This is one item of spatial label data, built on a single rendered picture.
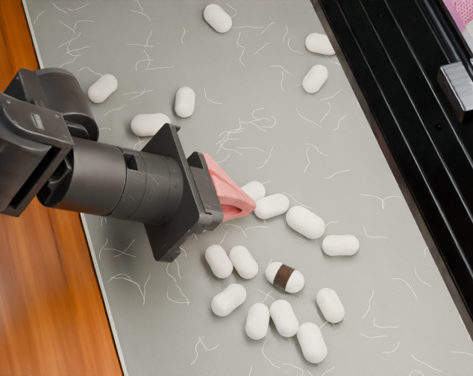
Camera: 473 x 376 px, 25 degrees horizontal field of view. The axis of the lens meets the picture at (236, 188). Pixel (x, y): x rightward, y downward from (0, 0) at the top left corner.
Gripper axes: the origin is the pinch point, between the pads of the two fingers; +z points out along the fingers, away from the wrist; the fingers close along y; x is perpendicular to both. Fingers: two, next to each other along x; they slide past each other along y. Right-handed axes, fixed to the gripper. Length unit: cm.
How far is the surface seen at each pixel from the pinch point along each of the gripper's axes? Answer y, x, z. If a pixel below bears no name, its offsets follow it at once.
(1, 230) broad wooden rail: 3.5, 12.3, -16.7
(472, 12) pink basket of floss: 17.8, -16.4, 25.6
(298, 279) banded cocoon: -8.2, -1.3, 1.8
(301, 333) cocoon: -13.0, -0.4, 0.8
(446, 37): -14.6, -32.0, -16.3
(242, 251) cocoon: -4.2, 1.0, -1.1
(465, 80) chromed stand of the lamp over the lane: -17.7, -31.8, -16.6
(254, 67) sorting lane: 16.6, -2.3, 6.0
